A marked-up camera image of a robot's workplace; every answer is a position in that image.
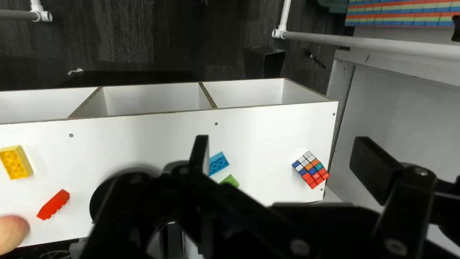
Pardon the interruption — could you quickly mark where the red building block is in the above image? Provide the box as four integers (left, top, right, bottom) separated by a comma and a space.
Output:
36, 188, 72, 221

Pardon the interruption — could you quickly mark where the white side table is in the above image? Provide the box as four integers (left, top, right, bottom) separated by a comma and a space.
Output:
324, 47, 460, 259

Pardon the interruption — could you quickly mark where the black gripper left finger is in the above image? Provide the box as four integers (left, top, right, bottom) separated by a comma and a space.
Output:
189, 133, 212, 176

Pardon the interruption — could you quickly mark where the rubik's cube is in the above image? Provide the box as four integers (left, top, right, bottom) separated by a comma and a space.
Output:
291, 149, 332, 189

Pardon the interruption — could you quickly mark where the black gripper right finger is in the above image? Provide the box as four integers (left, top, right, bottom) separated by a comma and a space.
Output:
348, 135, 406, 205

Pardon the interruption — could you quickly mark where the blue building block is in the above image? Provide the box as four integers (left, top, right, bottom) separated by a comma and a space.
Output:
207, 151, 232, 176

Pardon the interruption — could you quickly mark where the peach coloured ball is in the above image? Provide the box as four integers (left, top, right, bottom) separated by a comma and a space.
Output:
0, 214, 32, 256

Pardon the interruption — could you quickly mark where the green building block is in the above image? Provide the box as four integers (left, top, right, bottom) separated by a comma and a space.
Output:
219, 172, 242, 189

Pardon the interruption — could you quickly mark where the white pvc pipe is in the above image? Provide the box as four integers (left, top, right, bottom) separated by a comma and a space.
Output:
0, 0, 55, 24
271, 0, 460, 61

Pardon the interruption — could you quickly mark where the rainbow striped panel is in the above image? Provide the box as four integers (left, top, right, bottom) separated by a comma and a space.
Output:
344, 0, 460, 28

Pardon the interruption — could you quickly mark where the yellow building block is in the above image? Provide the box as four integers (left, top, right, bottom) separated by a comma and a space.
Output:
0, 143, 36, 181

